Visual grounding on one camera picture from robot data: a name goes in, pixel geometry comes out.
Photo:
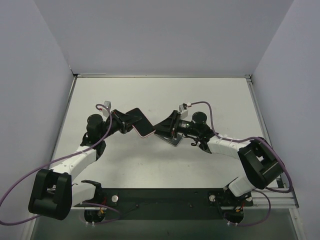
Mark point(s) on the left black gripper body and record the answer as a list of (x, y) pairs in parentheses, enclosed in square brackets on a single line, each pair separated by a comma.
[(120, 121)]

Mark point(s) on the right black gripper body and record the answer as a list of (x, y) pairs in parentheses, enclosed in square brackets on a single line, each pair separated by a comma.
[(175, 124)]

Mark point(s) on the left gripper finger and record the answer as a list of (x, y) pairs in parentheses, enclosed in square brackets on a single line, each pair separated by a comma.
[(125, 119), (128, 126)]

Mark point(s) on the phone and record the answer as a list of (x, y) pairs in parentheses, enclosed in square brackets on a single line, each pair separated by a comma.
[(143, 127)]

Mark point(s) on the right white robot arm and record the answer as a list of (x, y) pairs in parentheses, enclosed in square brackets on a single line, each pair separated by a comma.
[(260, 165)]

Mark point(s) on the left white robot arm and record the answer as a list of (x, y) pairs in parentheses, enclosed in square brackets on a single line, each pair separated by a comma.
[(55, 190)]

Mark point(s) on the clear phone case black insert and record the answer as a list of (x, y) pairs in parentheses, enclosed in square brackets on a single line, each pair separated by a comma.
[(172, 141)]

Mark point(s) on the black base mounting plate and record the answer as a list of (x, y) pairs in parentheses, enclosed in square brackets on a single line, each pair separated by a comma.
[(165, 204)]

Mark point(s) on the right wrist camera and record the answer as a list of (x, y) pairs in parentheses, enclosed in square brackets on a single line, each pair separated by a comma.
[(183, 110)]

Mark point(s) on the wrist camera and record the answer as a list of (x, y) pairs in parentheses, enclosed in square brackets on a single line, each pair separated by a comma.
[(183, 110), (106, 109)]

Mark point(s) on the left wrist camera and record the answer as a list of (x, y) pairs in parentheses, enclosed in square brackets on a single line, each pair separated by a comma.
[(106, 109)]

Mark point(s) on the aluminium table frame rail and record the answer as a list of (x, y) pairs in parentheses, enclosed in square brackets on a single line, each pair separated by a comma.
[(278, 200)]

